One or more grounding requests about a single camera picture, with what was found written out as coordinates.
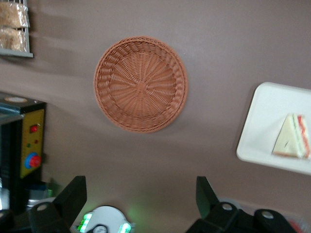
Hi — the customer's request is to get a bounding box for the black food warmer yellow panel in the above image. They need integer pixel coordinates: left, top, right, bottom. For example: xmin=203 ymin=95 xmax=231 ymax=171
xmin=0 ymin=91 xmax=47 ymax=214

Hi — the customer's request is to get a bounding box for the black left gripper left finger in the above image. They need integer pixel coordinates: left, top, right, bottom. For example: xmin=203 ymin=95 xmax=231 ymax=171
xmin=0 ymin=176 xmax=87 ymax=233

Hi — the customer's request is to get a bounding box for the white plastic tray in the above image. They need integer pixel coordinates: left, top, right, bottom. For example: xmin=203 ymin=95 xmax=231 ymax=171
xmin=236 ymin=82 xmax=311 ymax=175

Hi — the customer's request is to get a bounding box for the brown round wicker basket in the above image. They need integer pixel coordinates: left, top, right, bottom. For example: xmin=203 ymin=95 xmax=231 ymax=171
xmin=93 ymin=35 xmax=189 ymax=134

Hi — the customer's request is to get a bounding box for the grey wire rack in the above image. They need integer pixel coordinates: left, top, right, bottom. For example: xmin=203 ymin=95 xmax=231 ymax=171
xmin=0 ymin=0 xmax=34 ymax=59

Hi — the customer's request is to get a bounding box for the white left robot arm base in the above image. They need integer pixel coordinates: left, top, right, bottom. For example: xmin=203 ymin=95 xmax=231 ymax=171
xmin=70 ymin=205 xmax=136 ymax=233

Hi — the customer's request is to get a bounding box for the packaged bread in clear bag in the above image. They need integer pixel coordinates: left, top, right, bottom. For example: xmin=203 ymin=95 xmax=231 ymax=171
xmin=0 ymin=27 xmax=27 ymax=52
xmin=0 ymin=2 xmax=30 ymax=28

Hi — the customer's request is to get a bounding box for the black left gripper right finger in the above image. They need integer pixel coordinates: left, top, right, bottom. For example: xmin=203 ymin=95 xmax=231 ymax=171
xmin=186 ymin=176 xmax=297 ymax=233

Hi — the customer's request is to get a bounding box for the triangular sandwich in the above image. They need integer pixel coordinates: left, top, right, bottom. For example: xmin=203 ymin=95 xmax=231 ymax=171
xmin=271 ymin=113 xmax=311 ymax=160

